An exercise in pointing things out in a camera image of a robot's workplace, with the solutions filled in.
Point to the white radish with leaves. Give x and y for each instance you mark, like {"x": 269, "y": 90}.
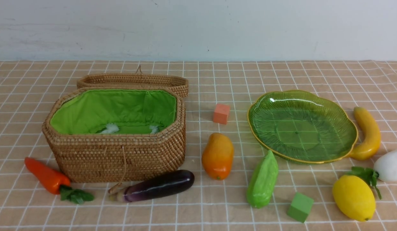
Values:
{"x": 384, "y": 169}

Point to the yellow banana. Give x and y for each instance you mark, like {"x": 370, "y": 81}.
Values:
{"x": 372, "y": 135}

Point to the woven wicker basket green lining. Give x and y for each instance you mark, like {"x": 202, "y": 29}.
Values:
{"x": 102, "y": 134}

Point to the woven wicker basket lid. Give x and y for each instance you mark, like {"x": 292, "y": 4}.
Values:
{"x": 176, "y": 84}

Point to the purple eggplant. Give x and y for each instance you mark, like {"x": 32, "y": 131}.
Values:
{"x": 157, "y": 187}

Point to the green foam cube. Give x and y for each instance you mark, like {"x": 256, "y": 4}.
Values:
{"x": 300, "y": 207}

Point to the orange carrot with leaves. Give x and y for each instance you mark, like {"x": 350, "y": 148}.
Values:
{"x": 56, "y": 183}

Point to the orange foam cube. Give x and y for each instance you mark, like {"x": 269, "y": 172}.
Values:
{"x": 221, "y": 113}

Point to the yellow lemon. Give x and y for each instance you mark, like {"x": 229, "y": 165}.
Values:
{"x": 354, "y": 198}

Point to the orange mango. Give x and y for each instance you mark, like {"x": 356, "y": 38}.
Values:
{"x": 217, "y": 157}

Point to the green glass leaf plate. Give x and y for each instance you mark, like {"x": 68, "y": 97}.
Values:
{"x": 301, "y": 127}

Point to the green chayote gourd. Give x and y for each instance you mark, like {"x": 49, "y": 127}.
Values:
{"x": 263, "y": 180}

